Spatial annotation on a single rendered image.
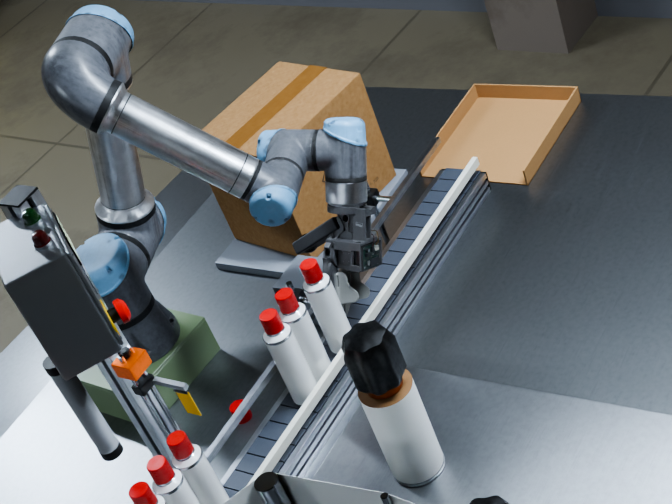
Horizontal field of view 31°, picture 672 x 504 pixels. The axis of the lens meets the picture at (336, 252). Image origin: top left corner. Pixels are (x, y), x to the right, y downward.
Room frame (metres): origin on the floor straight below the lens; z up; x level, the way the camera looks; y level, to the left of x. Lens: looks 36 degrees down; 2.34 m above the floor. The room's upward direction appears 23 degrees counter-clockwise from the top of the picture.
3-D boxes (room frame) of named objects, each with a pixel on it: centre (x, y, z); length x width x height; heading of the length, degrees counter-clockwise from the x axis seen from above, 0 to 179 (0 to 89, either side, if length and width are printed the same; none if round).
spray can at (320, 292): (1.74, 0.05, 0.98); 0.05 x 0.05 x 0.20
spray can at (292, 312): (1.69, 0.11, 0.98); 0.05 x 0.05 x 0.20
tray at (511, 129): (2.24, -0.43, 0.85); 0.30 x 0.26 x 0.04; 136
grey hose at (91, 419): (1.49, 0.45, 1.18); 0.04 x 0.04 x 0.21
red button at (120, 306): (1.48, 0.33, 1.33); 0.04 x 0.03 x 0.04; 11
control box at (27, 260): (1.51, 0.40, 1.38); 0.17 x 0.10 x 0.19; 11
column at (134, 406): (1.60, 0.40, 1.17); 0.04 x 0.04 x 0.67; 46
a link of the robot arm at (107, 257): (1.95, 0.41, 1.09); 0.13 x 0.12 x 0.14; 156
